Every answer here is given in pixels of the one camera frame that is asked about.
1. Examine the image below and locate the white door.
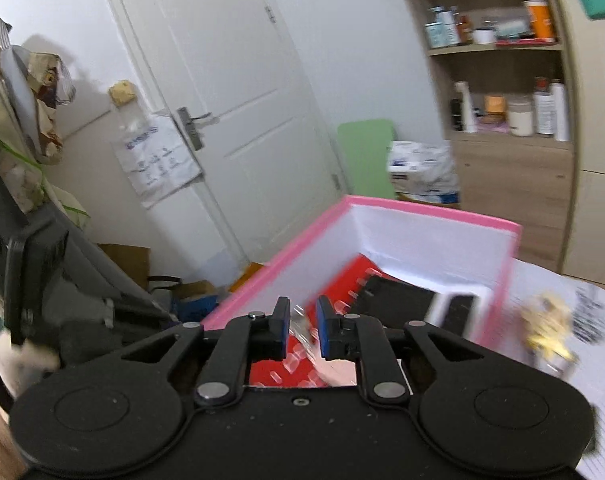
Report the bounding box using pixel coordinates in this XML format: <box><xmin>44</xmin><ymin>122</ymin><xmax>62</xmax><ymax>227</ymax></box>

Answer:
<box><xmin>116</xmin><ymin>0</ymin><xmax>340</xmax><ymax>262</ymax></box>

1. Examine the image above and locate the white tube bottle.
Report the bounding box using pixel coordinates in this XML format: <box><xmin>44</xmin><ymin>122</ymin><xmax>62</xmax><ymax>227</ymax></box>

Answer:
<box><xmin>454</xmin><ymin>81</ymin><xmax>478</xmax><ymax>133</ymax></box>

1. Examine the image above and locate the white hanging plastic bag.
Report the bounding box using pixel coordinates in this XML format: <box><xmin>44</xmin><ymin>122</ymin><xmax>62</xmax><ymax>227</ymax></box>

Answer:
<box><xmin>112</xmin><ymin>115</ymin><xmax>203</xmax><ymax>209</ymax></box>

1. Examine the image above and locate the white plastic package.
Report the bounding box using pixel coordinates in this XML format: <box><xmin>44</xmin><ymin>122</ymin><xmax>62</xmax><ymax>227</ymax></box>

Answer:
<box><xmin>387</xmin><ymin>141</ymin><xmax>459</xmax><ymax>205</ymax></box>

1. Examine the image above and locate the white wifi router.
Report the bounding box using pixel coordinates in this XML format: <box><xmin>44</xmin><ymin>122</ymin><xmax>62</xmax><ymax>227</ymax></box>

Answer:
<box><xmin>424</xmin><ymin>284</ymin><xmax>492</xmax><ymax>340</ymax></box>

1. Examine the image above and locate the orange cup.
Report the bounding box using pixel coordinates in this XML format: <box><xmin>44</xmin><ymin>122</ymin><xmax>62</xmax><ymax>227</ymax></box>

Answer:
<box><xmin>523</xmin><ymin>0</ymin><xmax>556</xmax><ymax>40</ymax></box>

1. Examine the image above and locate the red patterned paper liner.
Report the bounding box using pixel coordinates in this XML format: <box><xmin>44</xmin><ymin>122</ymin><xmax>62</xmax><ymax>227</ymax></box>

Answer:
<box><xmin>249</xmin><ymin>255</ymin><xmax>381</xmax><ymax>388</ymax></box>

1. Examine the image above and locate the wooden shelf cabinet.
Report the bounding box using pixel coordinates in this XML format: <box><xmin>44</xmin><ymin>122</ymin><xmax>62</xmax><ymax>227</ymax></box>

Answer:
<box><xmin>409</xmin><ymin>0</ymin><xmax>575</xmax><ymax>271</ymax></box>

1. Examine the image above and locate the yellow hair clip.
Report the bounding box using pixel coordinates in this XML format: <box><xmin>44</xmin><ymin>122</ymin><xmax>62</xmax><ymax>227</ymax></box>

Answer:
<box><xmin>520</xmin><ymin>294</ymin><xmax>578</xmax><ymax>367</ymax></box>

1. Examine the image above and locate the white spray can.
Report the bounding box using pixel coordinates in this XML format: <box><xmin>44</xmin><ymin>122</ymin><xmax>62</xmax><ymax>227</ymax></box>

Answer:
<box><xmin>533</xmin><ymin>77</ymin><xmax>555</xmax><ymax>136</ymax></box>

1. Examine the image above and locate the pink cardboard box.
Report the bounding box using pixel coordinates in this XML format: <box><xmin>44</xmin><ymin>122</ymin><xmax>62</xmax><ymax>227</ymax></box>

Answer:
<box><xmin>205</xmin><ymin>196</ymin><xmax>521</xmax><ymax>346</ymax></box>

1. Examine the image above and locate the white cylinder bottle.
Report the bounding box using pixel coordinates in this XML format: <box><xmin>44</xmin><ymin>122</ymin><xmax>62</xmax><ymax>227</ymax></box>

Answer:
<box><xmin>551</xmin><ymin>79</ymin><xmax>570</xmax><ymax>142</ymax></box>

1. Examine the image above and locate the black device case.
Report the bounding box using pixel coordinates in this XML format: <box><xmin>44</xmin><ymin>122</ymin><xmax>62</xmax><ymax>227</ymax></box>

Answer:
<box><xmin>350</xmin><ymin>275</ymin><xmax>436</xmax><ymax>330</ymax></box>

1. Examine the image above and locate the wooden wardrobe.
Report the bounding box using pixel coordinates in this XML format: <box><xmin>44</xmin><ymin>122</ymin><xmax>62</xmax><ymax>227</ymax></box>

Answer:
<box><xmin>556</xmin><ymin>0</ymin><xmax>605</xmax><ymax>285</ymax></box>

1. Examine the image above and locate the white jar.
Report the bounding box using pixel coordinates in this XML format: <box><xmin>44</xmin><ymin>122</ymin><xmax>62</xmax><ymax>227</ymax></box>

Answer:
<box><xmin>507</xmin><ymin>96</ymin><xmax>534</xmax><ymax>136</ymax></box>

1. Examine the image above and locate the green folding board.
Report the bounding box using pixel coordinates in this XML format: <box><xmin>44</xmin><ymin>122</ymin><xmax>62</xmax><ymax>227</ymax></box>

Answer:
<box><xmin>337</xmin><ymin>119</ymin><xmax>395</xmax><ymax>200</ymax></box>

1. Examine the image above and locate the orange small box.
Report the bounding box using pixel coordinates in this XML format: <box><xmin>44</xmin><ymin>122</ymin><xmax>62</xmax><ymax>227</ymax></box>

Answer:
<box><xmin>485</xmin><ymin>94</ymin><xmax>507</xmax><ymax>116</ymax></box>

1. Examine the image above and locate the metal door handle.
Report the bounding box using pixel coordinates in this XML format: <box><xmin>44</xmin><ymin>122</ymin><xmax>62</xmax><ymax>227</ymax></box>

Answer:
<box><xmin>176</xmin><ymin>106</ymin><xmax>212</xmax><ymax>151</ymax></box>

